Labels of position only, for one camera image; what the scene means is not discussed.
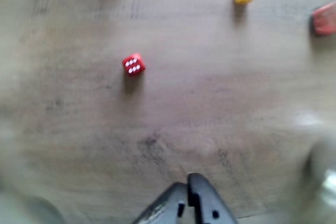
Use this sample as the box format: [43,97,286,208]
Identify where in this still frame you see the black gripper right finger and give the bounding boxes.
[186,173,239,224]

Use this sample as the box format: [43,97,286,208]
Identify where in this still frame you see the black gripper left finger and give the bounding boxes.
[132,182,188,224]

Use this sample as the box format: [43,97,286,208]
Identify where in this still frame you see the stainless steel bowl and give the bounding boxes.
[301,129,336,224]

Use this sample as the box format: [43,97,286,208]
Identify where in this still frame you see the red die white dots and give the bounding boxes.
[122,52,146,77]

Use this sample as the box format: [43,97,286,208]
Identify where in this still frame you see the red toy car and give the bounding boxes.
[309,1,336,37]

